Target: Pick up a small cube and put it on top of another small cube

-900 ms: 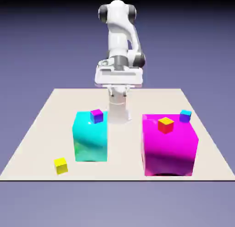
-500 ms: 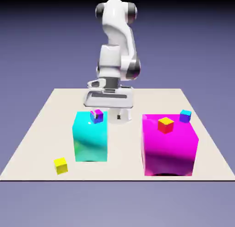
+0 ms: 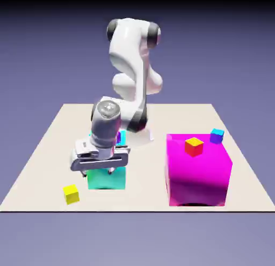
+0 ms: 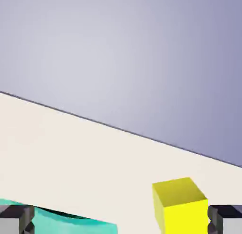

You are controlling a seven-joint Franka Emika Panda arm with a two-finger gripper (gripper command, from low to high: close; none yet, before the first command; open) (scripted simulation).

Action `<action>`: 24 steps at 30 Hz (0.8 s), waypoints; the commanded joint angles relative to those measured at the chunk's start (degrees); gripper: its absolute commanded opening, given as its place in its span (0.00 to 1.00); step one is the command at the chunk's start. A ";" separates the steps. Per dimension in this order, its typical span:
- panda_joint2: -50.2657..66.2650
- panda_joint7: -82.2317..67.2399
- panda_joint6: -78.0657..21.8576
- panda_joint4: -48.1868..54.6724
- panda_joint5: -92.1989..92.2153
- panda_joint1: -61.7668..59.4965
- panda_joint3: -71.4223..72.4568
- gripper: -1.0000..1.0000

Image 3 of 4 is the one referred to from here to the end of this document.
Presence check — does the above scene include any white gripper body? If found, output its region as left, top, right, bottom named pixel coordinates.
left=70, top=147, right=131, bottom=172

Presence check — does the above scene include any small yellow cube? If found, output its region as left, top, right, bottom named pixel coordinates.
left=62, top=184, right=81, bottom=205

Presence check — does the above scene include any small red cube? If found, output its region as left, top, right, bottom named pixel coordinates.
left=184, top=137, right=204, bottom=158

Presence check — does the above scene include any small blue cube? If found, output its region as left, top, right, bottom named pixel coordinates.
left=209, top=128, right=225, bottom=145

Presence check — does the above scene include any large teal box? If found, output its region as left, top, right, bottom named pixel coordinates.
left=86, top=129, right=127, bottom=190

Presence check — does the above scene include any large magenta box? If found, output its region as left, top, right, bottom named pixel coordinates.
left=165, top=133, right=233, bottom=207

